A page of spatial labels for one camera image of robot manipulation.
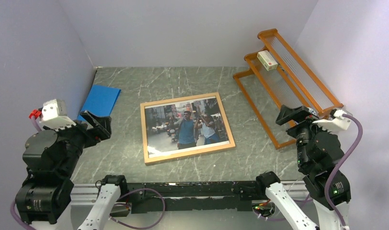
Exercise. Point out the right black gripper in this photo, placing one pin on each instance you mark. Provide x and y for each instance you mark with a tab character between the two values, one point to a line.
304	116

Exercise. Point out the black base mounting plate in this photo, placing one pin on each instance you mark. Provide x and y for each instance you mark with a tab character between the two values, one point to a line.
186	196

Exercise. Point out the aluminium rail frame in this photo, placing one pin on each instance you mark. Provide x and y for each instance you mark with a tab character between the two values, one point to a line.
228	219

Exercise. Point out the white red small box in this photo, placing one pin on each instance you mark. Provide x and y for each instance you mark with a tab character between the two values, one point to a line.
267	60

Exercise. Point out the light wooden picture frame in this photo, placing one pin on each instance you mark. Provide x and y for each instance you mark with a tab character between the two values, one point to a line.
188	155

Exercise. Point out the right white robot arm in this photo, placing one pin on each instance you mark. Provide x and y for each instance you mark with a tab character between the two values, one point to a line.
319	155

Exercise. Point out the blue paper sheet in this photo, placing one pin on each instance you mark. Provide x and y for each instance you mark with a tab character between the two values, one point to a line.
101	100

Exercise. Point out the orange wooden shelf rack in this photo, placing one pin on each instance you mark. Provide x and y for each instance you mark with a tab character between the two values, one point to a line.
291	83

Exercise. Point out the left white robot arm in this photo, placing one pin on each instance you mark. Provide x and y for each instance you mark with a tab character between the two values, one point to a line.
51	156

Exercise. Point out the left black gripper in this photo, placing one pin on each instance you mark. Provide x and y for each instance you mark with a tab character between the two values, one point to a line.
101	128

